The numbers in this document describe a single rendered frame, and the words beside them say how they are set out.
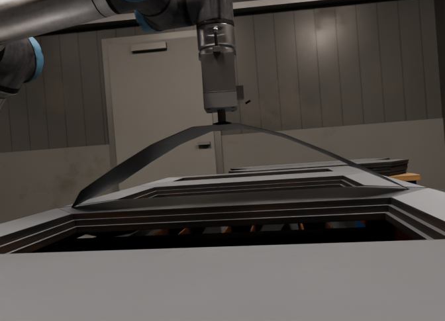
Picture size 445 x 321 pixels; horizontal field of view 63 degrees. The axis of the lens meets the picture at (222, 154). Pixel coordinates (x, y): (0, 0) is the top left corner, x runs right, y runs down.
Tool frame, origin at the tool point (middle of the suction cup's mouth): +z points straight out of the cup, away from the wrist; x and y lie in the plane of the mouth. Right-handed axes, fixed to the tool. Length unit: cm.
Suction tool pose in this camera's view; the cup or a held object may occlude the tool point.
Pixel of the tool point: (222, 134)
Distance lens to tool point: 71.6
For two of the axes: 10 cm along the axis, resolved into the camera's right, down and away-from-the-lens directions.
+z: 0.7, 10.0, 0.1
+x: -10.0, 0.7, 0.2
